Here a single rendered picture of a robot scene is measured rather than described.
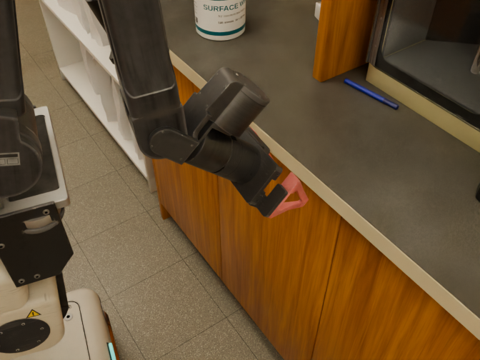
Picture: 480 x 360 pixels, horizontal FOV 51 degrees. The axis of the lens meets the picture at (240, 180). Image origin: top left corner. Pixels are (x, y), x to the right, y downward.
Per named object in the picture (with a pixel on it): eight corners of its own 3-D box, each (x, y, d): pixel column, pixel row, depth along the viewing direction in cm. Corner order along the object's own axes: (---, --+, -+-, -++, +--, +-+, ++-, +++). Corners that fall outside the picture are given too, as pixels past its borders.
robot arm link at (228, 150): (162, 139, 63) (177, 168, 60) (194, 98, 61) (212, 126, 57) (201, 156, 68) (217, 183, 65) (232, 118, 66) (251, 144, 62)
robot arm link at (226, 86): (126, 106, 61) (143, 148, 55) (182, 31, 57) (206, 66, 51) (199, 141, 69) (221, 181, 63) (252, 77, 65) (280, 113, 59)
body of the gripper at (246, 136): (250, 130, 72) (214, 111, 67) (286, 171, 66) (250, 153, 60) (223, 164, 74) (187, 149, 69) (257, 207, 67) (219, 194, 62)
